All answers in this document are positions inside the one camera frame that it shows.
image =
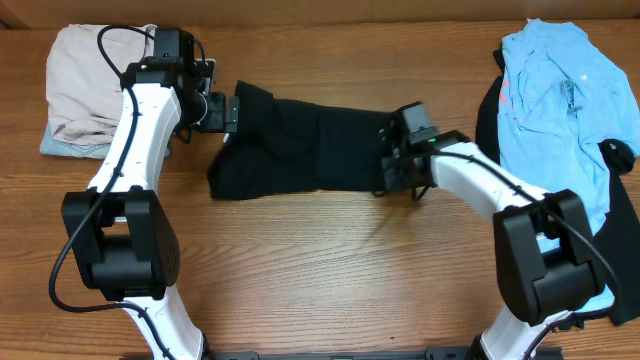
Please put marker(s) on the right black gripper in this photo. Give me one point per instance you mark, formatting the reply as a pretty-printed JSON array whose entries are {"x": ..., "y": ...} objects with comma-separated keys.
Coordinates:
[{"x": 391, "y": 163}]

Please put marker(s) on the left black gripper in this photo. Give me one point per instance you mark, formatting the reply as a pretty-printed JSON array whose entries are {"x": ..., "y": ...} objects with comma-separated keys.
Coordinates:
[{"x": 231, "y": 113}]

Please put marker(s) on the black t-shirt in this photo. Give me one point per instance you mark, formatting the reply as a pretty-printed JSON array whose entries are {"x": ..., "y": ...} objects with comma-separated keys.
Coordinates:
[{"x": 289, "y": 146}]

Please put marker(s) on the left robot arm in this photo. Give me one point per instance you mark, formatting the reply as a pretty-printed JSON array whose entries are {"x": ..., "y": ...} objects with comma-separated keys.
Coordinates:
[{"x": 122, "y": 252}]

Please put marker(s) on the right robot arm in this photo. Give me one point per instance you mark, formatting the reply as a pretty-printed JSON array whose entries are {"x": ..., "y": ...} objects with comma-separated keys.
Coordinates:
[{"x": 548, "y": 271}]

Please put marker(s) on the folded beige pants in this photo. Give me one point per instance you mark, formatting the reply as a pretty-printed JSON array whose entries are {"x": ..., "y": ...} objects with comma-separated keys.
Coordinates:
[{"x": 83, "y": 93}]

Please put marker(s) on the light blue t-shirt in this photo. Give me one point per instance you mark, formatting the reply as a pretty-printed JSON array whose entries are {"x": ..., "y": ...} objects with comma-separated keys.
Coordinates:
[{"x": 560, "y": 98}]

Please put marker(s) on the folded light blue jeans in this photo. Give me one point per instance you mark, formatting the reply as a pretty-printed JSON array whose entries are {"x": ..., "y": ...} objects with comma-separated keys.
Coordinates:
[{"x": 65, "y": 149}]

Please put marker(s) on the black garment under pile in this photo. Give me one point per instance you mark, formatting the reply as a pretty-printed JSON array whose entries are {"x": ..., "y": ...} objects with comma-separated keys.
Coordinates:
[{"x": 618, "y": 238}]

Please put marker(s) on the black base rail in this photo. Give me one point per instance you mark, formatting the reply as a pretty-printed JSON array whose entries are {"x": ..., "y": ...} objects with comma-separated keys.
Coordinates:
[{"x": 340, "y": 356}]

